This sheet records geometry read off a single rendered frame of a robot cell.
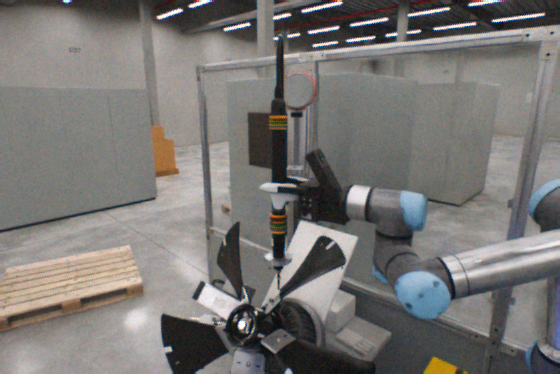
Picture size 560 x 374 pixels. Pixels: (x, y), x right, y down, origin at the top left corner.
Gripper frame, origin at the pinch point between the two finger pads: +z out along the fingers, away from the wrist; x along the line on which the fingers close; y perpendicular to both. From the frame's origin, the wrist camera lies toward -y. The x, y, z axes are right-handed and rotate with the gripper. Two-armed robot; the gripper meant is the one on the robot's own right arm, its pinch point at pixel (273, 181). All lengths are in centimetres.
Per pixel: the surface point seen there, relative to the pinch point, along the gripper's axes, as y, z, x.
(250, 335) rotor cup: 43.6, 4.8, -4.4
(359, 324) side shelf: 78, -6, 63
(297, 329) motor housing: 48.5, -2.1, 10.3
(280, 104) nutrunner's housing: -18.4, -2.9, -1.4
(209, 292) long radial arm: 52, 39, 16
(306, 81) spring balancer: -27, 24, 64
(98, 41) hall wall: -212, 1094, 642
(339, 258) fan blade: 22.7, -13.5, 12.5
